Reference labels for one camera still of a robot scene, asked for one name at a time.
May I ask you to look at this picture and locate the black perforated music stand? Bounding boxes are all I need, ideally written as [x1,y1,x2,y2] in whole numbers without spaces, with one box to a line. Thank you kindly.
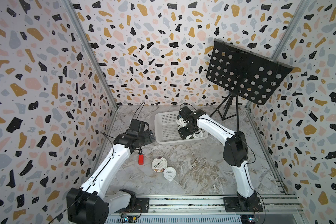
[206,39,294,120]

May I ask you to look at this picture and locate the white plastic basket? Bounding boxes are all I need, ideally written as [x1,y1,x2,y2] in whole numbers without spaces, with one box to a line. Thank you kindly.
[155,111,208,145]

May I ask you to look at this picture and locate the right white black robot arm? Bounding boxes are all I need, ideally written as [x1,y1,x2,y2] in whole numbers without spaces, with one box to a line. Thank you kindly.
[177,106,260,211]

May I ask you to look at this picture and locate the white teardrop lid yogurt cup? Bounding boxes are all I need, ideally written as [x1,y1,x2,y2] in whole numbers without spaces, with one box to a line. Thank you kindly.
[163,167,176,182]

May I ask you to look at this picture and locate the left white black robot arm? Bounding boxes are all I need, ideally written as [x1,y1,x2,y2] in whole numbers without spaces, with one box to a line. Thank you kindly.
[66,119,155,224]

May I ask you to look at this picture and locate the Chobani yogurt cup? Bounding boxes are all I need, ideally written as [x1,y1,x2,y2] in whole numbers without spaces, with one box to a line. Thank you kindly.
[151,157,168,173]

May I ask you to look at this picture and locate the red tag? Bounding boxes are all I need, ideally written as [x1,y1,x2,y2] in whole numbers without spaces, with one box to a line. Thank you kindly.
[138,154,144,165]

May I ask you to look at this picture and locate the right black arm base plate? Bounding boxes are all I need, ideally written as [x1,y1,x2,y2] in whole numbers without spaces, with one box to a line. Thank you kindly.
[223,195,263,212]

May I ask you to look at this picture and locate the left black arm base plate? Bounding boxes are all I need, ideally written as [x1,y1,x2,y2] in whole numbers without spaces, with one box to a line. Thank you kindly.
[117,197,150,214]

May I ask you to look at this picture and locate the aluminium front rail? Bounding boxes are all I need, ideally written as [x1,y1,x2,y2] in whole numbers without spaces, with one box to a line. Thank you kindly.
[103,194,306,224]

